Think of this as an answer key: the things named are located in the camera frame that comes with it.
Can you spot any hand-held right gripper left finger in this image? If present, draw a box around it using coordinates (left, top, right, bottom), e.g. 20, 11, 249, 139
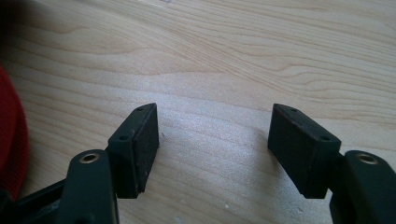
106, 103, 161, 200

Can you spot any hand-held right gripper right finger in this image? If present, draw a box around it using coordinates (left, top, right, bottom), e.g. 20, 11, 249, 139
267, 103, 343, 200

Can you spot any red cloth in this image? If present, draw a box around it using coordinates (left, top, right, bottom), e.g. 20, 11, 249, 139
0, 65, 30, 202

